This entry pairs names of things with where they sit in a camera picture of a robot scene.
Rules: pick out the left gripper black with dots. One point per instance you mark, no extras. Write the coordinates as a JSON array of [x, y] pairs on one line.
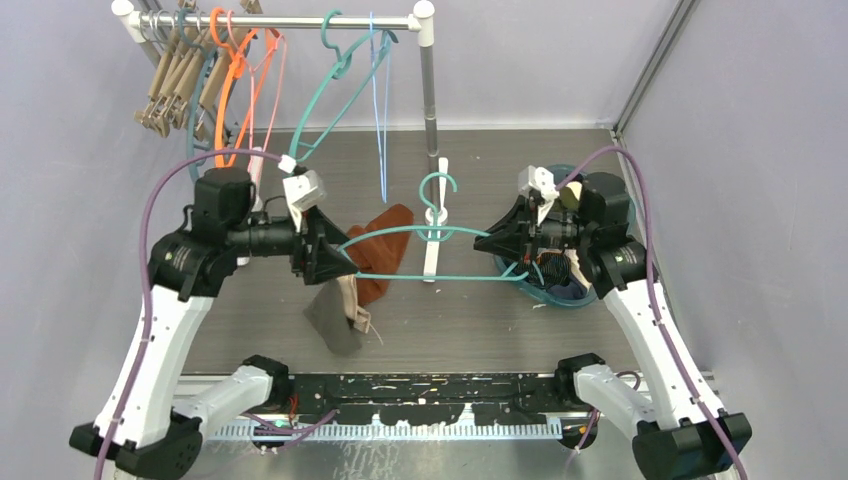
[[323, 262]]

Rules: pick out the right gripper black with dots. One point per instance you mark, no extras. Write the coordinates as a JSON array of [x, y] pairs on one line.
[[511, 234]]

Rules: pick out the dark grey underwear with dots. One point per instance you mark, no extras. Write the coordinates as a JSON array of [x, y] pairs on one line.
[[337, 317]]

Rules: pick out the navy underwear cream waistband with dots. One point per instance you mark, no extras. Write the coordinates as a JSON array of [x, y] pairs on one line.
[[566, 285]]

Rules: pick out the olive green underwear cream waistband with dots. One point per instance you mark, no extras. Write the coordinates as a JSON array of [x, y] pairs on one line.
[[570, 194]]

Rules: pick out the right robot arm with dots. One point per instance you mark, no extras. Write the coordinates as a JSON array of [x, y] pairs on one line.
[[680, 429]]

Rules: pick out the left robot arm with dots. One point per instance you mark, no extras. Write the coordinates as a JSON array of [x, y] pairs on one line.
[[141, 428]]

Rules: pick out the brown towel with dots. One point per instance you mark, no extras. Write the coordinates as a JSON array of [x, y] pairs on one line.
[[381, 254]]

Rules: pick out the teal laundry basket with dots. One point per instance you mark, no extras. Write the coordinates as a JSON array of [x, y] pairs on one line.
[[560, 172]]

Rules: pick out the beige wooden hangers bunch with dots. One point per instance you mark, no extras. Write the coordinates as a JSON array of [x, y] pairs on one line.
[[172, 84]]

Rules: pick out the white garment rack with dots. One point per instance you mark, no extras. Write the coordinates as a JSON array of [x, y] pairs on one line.
[[420, 21]]

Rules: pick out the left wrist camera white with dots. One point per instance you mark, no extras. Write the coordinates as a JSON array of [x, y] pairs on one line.
[[303, 189]]

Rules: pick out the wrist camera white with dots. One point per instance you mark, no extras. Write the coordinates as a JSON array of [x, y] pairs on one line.
[[537, 184], [303, 189]]

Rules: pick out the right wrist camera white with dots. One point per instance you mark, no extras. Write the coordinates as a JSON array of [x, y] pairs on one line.
[[537, 184]]

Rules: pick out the light blue wire hanger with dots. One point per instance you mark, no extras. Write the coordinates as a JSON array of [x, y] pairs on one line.
[[380, 100]]

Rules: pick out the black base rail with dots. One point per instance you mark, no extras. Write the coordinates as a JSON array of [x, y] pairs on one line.
[[508, 399]]

